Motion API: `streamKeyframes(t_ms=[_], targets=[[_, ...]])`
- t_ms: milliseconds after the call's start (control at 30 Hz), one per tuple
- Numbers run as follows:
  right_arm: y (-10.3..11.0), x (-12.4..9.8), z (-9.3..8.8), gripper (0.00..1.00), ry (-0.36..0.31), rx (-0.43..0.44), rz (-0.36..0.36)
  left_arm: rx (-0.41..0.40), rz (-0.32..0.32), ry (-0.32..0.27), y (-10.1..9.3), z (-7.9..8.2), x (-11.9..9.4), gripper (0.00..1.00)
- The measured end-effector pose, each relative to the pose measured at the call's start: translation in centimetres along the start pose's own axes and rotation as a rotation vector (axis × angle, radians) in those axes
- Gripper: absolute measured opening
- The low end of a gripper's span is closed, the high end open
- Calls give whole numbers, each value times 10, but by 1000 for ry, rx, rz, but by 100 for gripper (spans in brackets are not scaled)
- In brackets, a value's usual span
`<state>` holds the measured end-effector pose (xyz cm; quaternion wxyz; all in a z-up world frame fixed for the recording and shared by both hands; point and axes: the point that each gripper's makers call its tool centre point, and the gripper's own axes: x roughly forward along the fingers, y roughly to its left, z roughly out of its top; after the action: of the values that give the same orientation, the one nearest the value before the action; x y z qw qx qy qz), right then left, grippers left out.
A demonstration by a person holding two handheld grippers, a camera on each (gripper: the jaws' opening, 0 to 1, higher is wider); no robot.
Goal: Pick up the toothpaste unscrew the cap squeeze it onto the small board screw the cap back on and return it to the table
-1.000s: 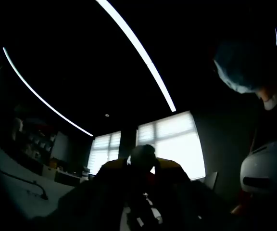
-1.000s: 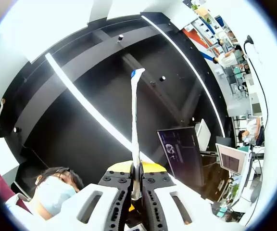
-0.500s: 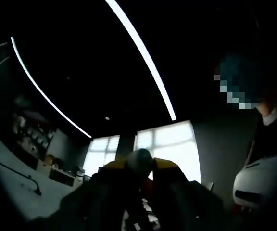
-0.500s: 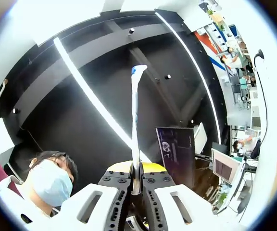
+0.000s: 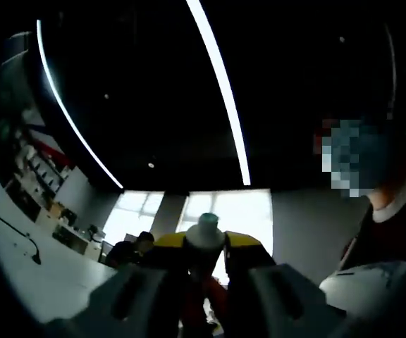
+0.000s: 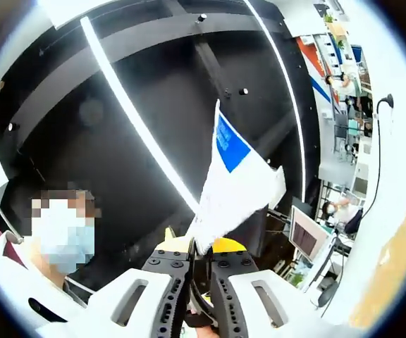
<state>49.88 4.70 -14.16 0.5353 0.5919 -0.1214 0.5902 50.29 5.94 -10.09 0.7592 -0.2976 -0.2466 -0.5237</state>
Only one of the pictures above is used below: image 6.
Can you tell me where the black cable with plug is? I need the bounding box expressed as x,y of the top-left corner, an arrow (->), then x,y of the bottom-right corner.
361,93 -> 395,218

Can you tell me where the white blue toothpaste tube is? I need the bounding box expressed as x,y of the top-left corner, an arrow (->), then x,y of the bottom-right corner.
187,98 -> 288,255

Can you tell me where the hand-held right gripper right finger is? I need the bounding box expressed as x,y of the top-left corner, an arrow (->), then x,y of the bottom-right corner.
209,237 -> 334,338

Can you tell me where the black computer mouse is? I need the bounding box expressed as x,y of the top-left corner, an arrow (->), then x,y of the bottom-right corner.
317,280 -> 340,307

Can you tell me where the silver laptop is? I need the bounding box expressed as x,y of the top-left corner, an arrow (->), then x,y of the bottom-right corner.
288,205 -> 338,263

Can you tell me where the long ceiling light strip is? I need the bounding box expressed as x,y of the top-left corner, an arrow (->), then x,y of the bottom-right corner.
242,0 -> 308,205
79,16 -> 204,216

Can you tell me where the operator in maroon shirt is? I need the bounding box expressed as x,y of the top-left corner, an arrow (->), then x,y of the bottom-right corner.
23,181 -> 104,288

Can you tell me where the person's right hand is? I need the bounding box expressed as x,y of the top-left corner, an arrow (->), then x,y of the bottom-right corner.
195,325 -> 221,338

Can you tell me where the small wooden board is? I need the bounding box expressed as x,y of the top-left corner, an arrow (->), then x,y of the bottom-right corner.
349,195 -> 406,330

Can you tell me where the white table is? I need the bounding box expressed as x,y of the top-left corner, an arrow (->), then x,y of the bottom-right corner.
303,13 -> 406,330

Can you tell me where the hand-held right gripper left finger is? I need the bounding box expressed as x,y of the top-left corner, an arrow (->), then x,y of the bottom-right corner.
53,236 -> 194,338

